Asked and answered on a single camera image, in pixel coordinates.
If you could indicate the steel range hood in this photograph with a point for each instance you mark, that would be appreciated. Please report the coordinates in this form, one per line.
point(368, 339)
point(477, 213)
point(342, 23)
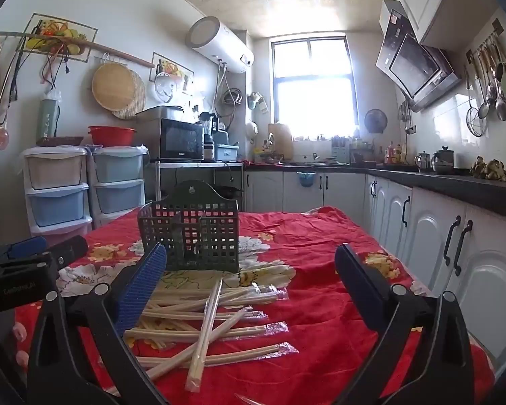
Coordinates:
point(417, 67)

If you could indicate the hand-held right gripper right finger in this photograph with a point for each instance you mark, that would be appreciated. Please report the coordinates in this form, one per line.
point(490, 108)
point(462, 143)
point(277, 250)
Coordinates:
point(356, 278)

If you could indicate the person's left hand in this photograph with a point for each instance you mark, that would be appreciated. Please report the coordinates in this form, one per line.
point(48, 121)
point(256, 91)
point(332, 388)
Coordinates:
point(20, 332)

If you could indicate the grey metal hanging rail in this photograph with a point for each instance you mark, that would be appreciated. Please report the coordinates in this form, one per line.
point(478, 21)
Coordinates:
point(4, 33)

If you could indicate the small wall fan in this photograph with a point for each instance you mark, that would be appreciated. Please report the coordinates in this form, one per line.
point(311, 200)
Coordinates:
point(376, 120)

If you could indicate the round bamboo tray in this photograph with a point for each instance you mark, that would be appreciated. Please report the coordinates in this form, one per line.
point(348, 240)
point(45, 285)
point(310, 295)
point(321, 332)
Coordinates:
point(112, 86)

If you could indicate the steel kettle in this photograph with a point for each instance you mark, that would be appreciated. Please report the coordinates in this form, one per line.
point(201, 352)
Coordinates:
point(422, 161)

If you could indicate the white base cabinets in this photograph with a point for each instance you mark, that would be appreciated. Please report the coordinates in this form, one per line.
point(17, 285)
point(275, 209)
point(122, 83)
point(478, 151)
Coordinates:
point(430, 228)

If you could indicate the group of condiment bottles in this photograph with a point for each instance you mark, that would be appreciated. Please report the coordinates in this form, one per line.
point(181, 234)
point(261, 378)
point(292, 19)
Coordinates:
point(391, 154)

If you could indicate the black microwave oven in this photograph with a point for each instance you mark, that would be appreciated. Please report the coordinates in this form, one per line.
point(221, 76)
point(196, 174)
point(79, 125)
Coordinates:
point(177, 139)

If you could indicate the large fruit wall poster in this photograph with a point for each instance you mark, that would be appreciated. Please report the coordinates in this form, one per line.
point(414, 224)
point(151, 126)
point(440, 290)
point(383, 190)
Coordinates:
point(54, 29)

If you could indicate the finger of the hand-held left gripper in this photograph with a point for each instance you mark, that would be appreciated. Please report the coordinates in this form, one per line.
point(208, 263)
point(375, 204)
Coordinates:
point(69, 251)
point(25, 246)

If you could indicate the pink hanging pouch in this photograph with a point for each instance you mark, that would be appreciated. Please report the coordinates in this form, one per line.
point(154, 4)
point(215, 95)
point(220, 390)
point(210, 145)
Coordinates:
point(0, 138)

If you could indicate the long wooden stick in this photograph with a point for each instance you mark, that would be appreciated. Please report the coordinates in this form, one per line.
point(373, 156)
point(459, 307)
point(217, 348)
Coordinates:
point(122, 55)

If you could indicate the row of hanging kitchen utensils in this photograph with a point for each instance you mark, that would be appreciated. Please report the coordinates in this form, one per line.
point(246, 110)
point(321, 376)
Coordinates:
point(499, 101)

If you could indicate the red floral cloth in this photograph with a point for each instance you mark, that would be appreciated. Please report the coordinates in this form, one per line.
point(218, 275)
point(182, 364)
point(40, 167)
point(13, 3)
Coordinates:
point(320, 282)

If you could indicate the small fruit wall poster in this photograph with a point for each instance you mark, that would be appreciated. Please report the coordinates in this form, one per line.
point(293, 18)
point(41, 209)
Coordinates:
point(172, 67)

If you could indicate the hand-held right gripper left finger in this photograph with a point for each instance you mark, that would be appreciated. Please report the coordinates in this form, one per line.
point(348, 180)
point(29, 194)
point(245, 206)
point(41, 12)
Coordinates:
point(145, 287)

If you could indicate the grey plastic box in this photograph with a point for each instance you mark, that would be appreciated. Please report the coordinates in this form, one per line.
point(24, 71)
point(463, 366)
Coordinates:
point(226, 152)

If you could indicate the black kitchen counter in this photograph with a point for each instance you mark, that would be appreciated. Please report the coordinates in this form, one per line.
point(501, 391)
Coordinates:
point(447, 181)

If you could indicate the white blue drawer unit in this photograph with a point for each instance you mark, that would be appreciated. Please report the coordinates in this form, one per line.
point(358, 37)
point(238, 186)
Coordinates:
point(56, 206)

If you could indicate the metal baking pan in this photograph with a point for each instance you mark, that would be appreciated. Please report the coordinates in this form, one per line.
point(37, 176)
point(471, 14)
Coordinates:
point(160, 113)

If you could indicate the beige jug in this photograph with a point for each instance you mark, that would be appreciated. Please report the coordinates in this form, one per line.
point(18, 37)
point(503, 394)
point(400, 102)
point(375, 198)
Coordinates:
point(282, 141)

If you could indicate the grey blue drawer unit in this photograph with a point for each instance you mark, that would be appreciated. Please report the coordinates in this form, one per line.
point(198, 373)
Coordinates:
point(118, 168)

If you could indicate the green plastic utensil basket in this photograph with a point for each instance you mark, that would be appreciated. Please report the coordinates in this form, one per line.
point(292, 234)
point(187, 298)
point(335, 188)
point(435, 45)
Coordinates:
point(206, 236)

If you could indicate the brown woven basket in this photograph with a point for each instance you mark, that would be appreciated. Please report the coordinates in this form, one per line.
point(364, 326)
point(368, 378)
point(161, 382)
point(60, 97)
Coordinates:
point(61, 141)

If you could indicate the red plastic basin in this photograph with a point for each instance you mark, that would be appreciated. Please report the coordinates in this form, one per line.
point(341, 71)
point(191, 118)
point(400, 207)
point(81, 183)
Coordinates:
point(111, 136)

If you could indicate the blue hanging bin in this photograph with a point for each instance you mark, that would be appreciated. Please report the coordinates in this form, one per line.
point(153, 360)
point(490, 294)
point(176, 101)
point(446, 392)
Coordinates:
point(306, 180)

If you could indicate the pile of chopsticks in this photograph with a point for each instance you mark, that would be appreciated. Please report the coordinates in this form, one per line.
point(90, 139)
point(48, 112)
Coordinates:
point(205, 333)

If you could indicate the ginger roots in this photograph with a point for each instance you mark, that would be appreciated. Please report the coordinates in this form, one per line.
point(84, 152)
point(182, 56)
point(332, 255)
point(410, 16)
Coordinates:
point(493, 169)

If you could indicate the white water heater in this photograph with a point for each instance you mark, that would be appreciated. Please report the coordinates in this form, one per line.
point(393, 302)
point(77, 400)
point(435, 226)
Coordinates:
point(223, 46)

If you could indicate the white plastic colander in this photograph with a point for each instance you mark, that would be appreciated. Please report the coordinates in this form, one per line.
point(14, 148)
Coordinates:
point(165, 88)

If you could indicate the black blender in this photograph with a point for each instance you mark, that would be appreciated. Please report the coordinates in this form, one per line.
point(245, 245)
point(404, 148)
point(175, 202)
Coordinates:
point(209, 135)

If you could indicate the metal shelf rack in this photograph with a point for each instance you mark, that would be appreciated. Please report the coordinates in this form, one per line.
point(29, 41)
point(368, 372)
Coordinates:
point(193, 163)

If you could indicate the kitchen window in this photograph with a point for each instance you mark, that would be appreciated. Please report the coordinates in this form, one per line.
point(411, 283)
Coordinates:
point(312, 93)

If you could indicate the round bamboo mat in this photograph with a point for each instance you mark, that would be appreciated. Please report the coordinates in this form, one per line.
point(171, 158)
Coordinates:
point(138, 101)

